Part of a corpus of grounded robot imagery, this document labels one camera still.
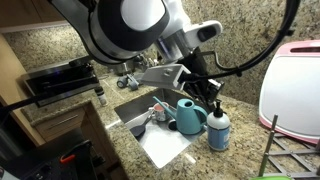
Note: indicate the black equipment case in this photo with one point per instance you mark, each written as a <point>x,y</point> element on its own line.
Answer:
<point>40,160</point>

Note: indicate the metal dish rack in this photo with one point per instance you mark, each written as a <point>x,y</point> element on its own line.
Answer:
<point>268,146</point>

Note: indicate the plain white cutting board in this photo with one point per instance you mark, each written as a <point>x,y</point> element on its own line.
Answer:
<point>163,145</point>

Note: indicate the black metal pole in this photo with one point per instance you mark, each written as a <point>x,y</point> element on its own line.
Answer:
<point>16,105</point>

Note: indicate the pink and white mug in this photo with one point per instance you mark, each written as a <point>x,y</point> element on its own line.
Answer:
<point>160,112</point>

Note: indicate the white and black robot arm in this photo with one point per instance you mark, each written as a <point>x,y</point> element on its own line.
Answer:
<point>110,33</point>

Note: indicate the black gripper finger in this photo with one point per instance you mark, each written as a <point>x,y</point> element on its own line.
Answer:
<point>215,89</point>
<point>204,95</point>

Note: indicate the wooden drawer front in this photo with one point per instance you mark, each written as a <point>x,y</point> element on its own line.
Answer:
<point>60,123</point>

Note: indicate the black spatula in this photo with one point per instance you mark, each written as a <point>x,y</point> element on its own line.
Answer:
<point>137,130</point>

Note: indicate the grey bowl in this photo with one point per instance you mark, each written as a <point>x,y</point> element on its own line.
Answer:
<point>137,78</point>

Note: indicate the pink-rimmed white cutting board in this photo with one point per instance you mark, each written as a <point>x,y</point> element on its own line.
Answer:
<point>293,93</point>

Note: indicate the soap bottle with black pump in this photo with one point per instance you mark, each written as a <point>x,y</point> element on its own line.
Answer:
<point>219,133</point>

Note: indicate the small white bottle black cap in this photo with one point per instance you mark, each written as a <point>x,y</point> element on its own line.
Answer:
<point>101,96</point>

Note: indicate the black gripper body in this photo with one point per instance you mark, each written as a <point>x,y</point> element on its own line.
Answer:
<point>198,66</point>

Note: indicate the grey kitchen gadget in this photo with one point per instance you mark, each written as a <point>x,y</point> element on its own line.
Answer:
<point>131,83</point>

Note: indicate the black flat countertop appliance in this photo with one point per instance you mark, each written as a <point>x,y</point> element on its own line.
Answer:
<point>60,80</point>

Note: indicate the green plastic item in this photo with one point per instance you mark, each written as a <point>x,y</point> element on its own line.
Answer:
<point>270,177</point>

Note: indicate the black silver kitchen gadget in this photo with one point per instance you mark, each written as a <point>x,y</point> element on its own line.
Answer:
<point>140,63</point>

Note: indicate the steel sink basin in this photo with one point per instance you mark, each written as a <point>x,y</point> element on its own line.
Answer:
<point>133,106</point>

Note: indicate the wooden wall cabinet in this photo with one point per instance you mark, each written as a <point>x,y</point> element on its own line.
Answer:
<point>20,10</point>

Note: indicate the teal watering can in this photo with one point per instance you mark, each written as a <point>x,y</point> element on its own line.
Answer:
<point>188,118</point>

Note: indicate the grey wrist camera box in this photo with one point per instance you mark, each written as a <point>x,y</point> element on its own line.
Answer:
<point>163,76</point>

